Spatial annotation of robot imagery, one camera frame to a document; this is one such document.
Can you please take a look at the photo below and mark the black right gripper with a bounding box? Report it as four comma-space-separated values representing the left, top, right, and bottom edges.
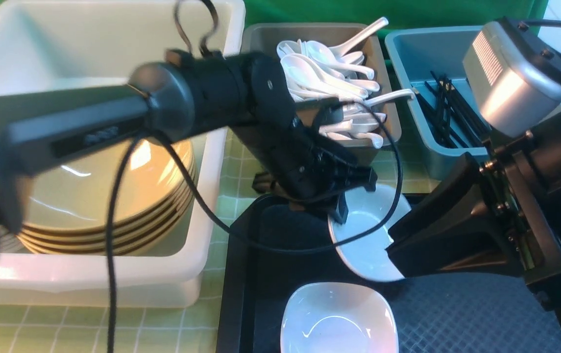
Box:
387, 130, 561, 310

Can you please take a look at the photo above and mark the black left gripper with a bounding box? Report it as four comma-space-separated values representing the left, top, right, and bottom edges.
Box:
231, 98, 377, 223

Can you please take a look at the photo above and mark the white square dish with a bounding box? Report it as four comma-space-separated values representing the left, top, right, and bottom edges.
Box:
280, 282, 399, 353
329, 185, 412, 283

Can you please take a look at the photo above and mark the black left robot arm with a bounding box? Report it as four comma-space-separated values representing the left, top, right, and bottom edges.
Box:
0, 50, 377, 231

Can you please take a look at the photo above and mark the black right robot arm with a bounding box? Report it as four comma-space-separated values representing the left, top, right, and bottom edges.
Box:
387, 79, 561, 325

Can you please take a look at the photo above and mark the pile of white spoons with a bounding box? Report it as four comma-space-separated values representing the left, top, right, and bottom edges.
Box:
276, 17, 415, 149

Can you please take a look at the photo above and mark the black serving tray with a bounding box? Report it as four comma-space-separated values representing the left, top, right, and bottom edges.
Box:
216, 193, 561, 353

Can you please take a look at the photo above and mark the bundle of black chopsticks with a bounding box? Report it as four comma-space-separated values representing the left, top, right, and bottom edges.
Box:
413, 70, 490, 149

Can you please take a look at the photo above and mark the grey plastic spoon bin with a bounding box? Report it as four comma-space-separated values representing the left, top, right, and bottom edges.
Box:
241, 23, 403, 166

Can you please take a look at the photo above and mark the teal plastic chopstick bin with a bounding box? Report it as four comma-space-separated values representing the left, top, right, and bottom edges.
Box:
384, 26, 561, 181

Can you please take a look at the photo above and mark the green backdrop cloth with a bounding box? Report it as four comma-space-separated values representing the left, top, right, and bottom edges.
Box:
244, 0, 548, 32

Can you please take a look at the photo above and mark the stack of tan bowls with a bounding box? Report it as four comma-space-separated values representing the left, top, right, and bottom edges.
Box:
16, 137, 197, 255

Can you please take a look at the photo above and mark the white plastic dish tub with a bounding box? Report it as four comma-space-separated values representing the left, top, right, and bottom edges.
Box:
0, 0, 246, 308

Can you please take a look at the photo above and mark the green checked tablecloth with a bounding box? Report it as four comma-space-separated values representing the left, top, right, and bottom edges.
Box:
0, 78, 561, 353

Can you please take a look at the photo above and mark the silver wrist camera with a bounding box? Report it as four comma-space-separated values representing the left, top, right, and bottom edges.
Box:
463, 22, 561, 138

